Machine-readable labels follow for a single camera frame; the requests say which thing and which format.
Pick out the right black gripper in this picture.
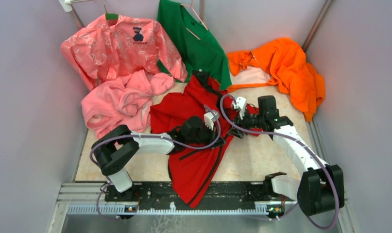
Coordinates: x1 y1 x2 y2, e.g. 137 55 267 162
227 106 265 139

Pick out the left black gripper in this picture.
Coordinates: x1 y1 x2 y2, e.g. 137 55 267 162
187 122 226 150

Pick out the red jacket black lining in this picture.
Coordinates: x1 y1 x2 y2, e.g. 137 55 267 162
149 71 263 209

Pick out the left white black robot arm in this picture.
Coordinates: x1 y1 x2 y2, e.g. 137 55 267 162
90 116 231 207

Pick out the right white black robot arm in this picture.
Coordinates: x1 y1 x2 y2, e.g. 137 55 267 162
229 96 344 216

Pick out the pink patterned bear jacket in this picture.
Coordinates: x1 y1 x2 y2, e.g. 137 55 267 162
60 15 188 91

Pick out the plain pink garment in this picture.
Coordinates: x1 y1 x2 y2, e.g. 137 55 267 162
81 69 175 139

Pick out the orange garment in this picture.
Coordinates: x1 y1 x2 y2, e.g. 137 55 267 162
227 37 325 122

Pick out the green shirt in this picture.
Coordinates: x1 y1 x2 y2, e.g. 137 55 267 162
157 0 232 91

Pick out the pink clothes hanger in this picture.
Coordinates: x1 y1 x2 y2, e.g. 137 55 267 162
180 0 209 31

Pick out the green clothes hanger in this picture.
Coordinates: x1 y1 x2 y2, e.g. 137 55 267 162
103 0 119 20

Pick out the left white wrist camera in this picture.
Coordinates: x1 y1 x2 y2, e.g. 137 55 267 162
204 110 220 130

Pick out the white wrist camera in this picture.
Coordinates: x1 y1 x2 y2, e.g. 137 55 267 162
231 97 247 119
204 110 220 130

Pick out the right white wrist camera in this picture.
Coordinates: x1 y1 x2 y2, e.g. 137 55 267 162
231 97 247 119

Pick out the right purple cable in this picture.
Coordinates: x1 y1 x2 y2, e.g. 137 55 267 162
219 94 341 231

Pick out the purple cable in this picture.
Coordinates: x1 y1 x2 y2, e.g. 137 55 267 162
219 94 341 231
89 104 222 222

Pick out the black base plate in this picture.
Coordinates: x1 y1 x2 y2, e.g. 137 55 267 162
104 182 295 211

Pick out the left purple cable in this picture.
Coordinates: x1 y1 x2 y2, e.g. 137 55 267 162
89 104 222 222

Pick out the white toothed cable strip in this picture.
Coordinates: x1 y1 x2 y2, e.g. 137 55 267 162
67 202 269 216

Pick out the aluminium frame rail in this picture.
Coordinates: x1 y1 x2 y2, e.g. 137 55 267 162
59 182 281 207

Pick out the metal corner post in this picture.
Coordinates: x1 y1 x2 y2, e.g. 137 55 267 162
302 0 335 52

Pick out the white rail bracket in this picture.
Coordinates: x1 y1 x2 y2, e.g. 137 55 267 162
58 0 95 13

